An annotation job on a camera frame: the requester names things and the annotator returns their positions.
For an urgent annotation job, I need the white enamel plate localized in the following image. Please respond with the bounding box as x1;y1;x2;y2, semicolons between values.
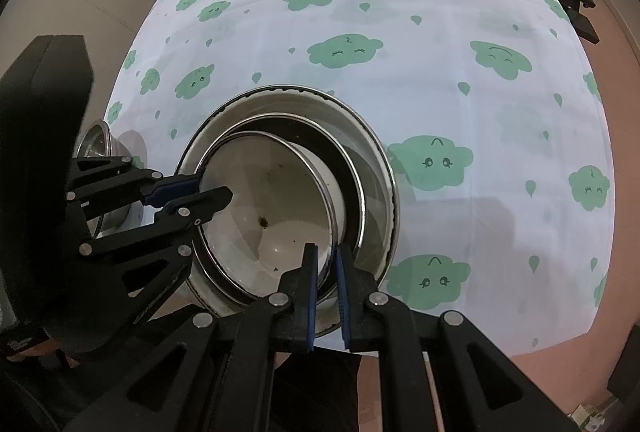
198;131;346;299

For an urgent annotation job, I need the large steel mixing bowl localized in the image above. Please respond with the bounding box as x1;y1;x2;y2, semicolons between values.
174;84;402;318

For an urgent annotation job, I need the small steel bowl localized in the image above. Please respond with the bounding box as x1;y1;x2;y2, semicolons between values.
74;119;137;240

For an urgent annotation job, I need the medium steel bowl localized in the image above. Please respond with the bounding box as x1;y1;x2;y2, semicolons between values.
195;112;364;305

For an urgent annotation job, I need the white green cloud tablecloth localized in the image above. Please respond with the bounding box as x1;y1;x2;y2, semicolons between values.
105;0;615;355

